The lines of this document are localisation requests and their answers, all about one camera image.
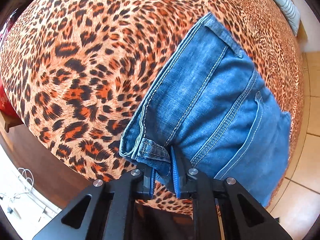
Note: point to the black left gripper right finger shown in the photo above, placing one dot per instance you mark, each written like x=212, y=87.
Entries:
x=222, y=209

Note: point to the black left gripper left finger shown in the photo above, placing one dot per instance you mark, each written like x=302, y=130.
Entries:
x=103, y=210

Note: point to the blue denim pants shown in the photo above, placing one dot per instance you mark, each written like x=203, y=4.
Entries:
x=210, y=105

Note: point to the red bag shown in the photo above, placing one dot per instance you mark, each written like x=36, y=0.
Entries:
x=5, y=104

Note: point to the leopard print bedspread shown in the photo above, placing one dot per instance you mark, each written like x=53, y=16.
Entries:
x=75, y=71

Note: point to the grey striped pillow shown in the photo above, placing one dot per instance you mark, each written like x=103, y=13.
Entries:
x=291, y=13

